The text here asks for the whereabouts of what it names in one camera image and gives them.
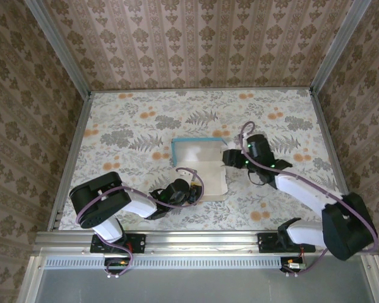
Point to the blue and white paper box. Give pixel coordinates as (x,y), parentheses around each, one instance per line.
(205,158)

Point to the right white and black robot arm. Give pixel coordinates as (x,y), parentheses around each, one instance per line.
(347,227)

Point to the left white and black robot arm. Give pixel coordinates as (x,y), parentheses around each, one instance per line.
(94,199)

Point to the floral patterned table cover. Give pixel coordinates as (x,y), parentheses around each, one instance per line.
(240,217)

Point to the grey metal panel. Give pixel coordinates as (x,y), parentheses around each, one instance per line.
(202,287)

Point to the small green circuit board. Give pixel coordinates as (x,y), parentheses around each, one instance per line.
(117,262)

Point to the long aluminium mounting rail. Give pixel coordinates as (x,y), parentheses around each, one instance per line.
(202,240)

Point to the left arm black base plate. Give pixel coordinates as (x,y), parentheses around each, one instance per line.
(139,243)

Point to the aluminium table side rail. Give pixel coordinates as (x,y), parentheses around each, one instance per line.
(79,126)
(324,126)

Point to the aluminium table end rail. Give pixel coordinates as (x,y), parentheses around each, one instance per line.
(202,89)

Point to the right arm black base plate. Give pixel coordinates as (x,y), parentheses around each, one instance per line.
(267,243)

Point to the aluminium upright frame post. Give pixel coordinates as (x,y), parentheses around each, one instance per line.
(59,47)
(335,47)

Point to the aluminium lower frame bar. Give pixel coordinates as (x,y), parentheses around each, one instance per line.
(377,284)
(30,284)

